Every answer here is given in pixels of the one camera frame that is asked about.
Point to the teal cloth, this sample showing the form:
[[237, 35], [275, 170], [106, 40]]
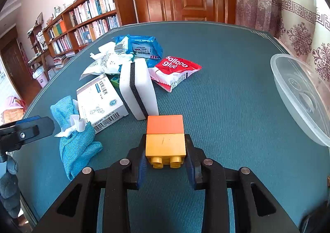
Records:
[[77, 150]]

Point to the small wooden shelf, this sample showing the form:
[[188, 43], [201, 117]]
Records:
[[34, 42]]

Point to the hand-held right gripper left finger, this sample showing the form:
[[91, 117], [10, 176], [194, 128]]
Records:
[[141, 171]]

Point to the dark wooden door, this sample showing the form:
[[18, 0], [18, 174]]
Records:
[[14, 62]]

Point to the orange toy brick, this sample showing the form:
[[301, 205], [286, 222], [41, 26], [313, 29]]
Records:
[[165, 124]]

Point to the white printed pouch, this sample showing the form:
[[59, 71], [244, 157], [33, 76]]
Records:
[[108, 64]]

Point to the pink bin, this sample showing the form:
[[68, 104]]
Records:
[[42, 78]]

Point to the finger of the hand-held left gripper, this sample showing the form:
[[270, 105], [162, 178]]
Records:
[[28, 132]]

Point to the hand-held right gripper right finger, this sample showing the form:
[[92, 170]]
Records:
[[190, 173]]

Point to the white purple patterned curtain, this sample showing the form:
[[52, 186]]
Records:
[[260, 0]]

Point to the green plastic item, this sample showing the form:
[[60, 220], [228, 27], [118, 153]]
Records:
[[114, 82]]

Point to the white sponge with black stripe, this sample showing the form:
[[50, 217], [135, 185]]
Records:
[[147, 93]]

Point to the person's left hand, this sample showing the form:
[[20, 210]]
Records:
[[10, 194]]

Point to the pink cloth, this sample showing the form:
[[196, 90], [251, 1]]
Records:
[[11, 102]]

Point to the wooden bookshelf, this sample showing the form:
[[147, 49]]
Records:
[[123, 3]]

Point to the yellow toy brick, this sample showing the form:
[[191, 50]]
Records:
[[165, 146]]

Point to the white medicine box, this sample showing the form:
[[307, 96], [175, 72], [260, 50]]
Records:
[[100, 104]]

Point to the clear plastic bowl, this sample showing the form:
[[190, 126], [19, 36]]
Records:
[[296, 88]]

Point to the red glue packet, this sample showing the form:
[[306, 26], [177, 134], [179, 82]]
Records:
[[175, 68]]

